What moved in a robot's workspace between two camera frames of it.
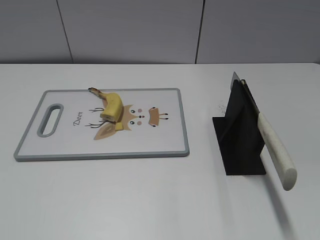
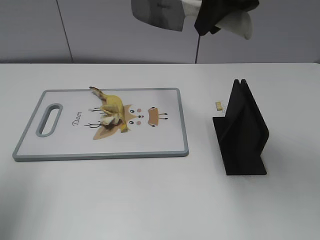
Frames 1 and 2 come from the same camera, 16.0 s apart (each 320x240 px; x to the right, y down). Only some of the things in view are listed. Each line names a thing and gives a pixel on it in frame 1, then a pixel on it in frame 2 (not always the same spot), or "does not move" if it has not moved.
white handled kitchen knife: x=276 y=152 -> x=170 y=14
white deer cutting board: x=67 y=125 does not move
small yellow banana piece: x=119 y=126 -> x=124 y=128
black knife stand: x=239 y=134 does not move
